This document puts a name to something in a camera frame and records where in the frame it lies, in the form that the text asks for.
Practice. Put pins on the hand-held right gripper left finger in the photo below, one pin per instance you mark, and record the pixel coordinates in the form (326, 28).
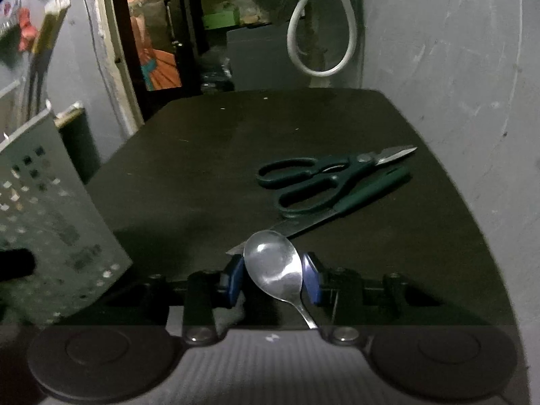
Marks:
(234, 280)

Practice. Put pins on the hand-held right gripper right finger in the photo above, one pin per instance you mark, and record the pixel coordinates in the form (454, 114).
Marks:
(312, 280)

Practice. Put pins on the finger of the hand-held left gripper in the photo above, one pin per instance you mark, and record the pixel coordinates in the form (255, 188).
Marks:
(17, 265)

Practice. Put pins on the metal spoon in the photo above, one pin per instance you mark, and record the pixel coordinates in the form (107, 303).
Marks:
(274, 265)

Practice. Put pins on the white perforated plastic basket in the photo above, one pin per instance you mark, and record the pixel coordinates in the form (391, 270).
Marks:
(50, 202)

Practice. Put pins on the dark green scissors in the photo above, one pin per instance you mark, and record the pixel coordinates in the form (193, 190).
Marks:
(358, 159)

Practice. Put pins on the black plastic bag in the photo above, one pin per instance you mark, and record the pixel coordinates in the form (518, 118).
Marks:
(215, 74)

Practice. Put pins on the grey cabinet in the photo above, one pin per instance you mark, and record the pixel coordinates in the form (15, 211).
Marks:
(257, 63)

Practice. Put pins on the sunflower door poster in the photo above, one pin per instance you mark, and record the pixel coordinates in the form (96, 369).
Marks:
(160, 63)

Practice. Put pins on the red plastic bag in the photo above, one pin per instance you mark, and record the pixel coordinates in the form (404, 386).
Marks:
(26, 29)

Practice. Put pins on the dark wooden door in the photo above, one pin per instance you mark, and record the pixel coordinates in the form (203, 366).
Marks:
(190, 29)

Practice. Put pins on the green box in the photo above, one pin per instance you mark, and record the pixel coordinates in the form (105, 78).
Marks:
(219, 19)

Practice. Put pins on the white door frame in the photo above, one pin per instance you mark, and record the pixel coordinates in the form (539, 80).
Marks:
(116, 50)

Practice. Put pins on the white wall socket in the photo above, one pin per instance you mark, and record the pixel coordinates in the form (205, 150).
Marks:
(59, 1)

